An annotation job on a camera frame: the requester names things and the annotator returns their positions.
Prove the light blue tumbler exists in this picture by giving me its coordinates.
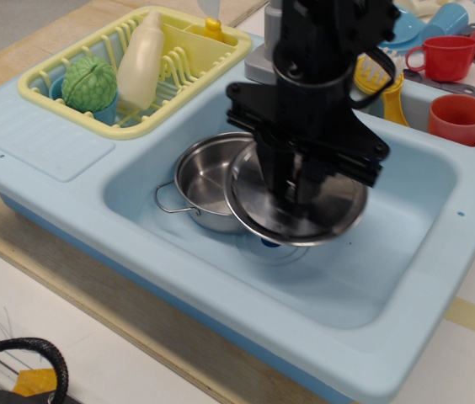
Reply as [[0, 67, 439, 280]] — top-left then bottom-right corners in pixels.
[[420, 3, 469, 41]]

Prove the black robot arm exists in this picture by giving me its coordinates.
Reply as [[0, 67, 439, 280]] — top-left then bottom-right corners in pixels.
[[227, 1, 399, 205]]

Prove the red plastic mug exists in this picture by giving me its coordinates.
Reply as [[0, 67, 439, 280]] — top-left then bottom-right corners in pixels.
[[405, 35, 475, 82]]

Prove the light blue toy sink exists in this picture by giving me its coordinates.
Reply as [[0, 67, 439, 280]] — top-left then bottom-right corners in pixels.
[[0, 16, 475, 404]]

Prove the stainless steel pot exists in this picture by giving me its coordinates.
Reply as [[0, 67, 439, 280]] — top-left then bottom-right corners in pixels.
[[154, 131, 254, 234]]

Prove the cream plastic bottle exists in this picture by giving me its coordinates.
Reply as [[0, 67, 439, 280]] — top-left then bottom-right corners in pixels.
[[116, 9, 165, 111]]

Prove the cream plastic object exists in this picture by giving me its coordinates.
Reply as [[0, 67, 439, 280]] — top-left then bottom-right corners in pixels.
[[395, 0, 447, 18]]

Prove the black braided cable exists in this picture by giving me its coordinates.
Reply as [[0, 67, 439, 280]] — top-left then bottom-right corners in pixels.
[[0, 337, 70, 404]]

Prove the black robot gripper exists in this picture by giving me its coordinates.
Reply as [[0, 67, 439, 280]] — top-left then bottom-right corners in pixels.
[[226, 61, 390, 215]]

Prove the small blue cup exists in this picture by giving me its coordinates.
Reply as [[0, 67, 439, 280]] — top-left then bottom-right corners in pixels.
[[49, 76, 118, 126]]

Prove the steel pot lid with knob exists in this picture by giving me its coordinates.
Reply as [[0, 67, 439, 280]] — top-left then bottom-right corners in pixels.
[[224, 142, 369, 247]]

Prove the green toy cabbage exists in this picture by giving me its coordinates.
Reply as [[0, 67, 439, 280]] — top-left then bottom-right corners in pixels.
[[61, 56, 118, 113]]

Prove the yellow dish brush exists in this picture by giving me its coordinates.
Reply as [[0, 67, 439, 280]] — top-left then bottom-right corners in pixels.
[[354, 48, 408, 126]]

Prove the yellow tape piece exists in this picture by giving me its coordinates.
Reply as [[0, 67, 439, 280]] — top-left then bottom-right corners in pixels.
[[12, 369, 57, 397]]

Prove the orange plastic cup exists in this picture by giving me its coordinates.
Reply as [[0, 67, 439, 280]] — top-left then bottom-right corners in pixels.
[[427, 94, 475, 147]]

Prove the grey plastic utensil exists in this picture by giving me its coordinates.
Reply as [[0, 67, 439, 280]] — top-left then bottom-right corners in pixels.
[[403, 69, 475, 98]]

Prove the light blue plate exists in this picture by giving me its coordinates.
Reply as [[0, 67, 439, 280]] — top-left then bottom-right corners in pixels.
[[379, 8, 426, 49]]

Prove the yellow dish rack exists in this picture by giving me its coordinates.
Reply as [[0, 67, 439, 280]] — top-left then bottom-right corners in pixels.
[[18, 6, 253, 140]]

